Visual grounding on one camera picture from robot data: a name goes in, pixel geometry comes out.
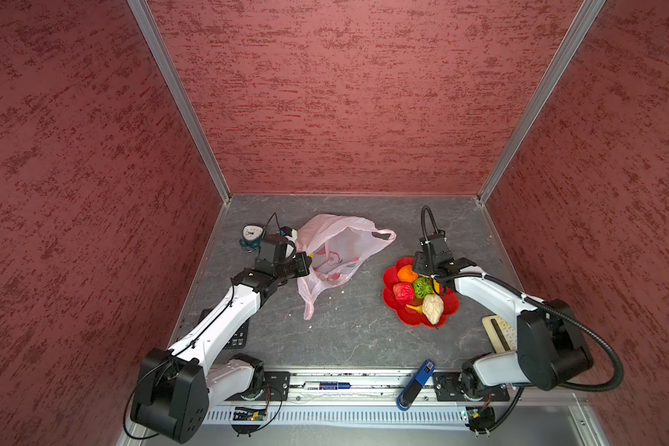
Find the black corrugated cable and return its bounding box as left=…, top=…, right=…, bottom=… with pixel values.
left=420, top=204, right=626, bottom=392

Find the right circuit board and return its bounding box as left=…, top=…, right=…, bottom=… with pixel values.
left=466, top=407, right=496, bottom=434

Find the aluminium front rail frame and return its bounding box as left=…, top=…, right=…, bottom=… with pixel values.
left=113, top=365, right=611, bottom=446

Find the beige fake fruit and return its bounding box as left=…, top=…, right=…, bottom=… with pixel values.
left=421, top=294, right=445, bottom=325

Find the aluminium corner post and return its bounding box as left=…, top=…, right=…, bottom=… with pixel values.
left=127, top=0, right=232, bottom=206
left=478, top=0, right=606, bottom=207

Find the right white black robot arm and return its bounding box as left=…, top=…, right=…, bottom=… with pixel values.
left=414, top=234, right=594, bottom=401

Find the red fake strawberry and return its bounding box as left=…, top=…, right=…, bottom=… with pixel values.
left=392, top=282, right=416, bottom=306

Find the yellow fake banana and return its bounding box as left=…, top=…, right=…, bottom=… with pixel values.
left=406, top=280, right=442, bottom=313

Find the blue black marker tool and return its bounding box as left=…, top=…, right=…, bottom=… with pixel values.
left=396, top=360, right=436, bottom=412

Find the black calculator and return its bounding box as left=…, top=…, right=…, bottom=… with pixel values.
left=195, top=307, right=254, bottom=354

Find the circuit board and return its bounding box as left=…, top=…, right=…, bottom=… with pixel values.
left=466, top=407, right=496, bottom=434
left=232, top=406, right=269, bottom=423

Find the blue pen in rail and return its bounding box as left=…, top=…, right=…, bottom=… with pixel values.
left=303, top=381, right=351, bottom=390

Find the green fake apple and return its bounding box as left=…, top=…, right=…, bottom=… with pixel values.
left=412, top=277, right=436, bottom=300

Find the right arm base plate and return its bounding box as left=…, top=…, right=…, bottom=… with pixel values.
left=432, top=372, right=510, bottom=403

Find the cream yellow calculator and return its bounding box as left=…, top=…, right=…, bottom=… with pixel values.
left=481, top=316, right=518, bottom=354

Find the white teal kitchen timer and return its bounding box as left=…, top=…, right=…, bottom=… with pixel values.
left=239, top=225, right=267, bottom=252

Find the red flower-shaped bowl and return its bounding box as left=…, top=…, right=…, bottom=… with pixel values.
left=382, top=256, right=459, bottom=328

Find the right aluminium corner post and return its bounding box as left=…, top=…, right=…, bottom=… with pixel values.
left=478, top=0, right=606, bottom=207

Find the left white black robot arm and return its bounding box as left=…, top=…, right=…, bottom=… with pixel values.
left=123, top=252, right=312, bottom=444

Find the pink plastic bag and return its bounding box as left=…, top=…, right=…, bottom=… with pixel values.
left=295, top=214, right=397, bottom=321

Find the left aluminium corner post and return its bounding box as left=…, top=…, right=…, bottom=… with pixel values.
left=127, top=0, right=232, bottom=206

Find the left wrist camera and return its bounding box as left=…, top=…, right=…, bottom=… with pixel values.
left=255, top=227, right=297, bottom=276

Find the left circuit board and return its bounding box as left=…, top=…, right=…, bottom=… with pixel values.
left=232, top=406, right=269, bottom=423

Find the orange fake tangerine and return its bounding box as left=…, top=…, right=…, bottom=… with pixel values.
left=397, top=265, right=419, bottom=284

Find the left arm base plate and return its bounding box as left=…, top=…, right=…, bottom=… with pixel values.
left=256, top=371, right=292, bottom=401

